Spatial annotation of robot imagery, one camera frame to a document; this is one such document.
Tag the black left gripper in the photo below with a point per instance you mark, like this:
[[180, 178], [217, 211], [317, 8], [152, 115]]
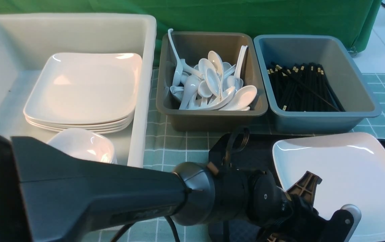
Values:
[[290, 216]]

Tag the large white square plate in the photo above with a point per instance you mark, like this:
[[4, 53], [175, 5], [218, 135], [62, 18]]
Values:
[[352, 169]]

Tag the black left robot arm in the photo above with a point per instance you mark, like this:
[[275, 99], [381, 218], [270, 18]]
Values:
[[49, 196]]

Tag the black serving tray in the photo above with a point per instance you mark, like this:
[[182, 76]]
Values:
[[257, 153]]

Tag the pile of black chopsticks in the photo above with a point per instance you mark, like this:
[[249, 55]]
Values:
[[303, 88]]

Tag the grey-blue plastic bin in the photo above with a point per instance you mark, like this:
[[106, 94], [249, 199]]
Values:
[[343, 75]]

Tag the green checkered tablecloth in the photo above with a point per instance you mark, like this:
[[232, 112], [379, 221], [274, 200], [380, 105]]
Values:
[[165, 148]]

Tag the pile of white spoons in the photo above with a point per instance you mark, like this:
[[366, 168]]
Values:
[[212, 84]]

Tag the brown plastic bin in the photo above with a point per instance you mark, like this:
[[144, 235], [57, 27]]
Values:
[[192, 46]]

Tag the green backdrop cloth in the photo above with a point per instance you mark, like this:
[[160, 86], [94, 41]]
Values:
[[350, 21]]

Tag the stack of small white dishes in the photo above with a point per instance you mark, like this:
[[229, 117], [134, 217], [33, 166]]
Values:
[[85, 145]]

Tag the stack of white square plates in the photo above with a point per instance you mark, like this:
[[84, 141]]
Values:
[[94, 91]]

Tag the large white plastic bin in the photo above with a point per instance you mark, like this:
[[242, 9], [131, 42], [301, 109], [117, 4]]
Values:
[[28, 40]]

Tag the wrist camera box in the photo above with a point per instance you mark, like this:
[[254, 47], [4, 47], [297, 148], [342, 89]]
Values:
[[356, 213]]

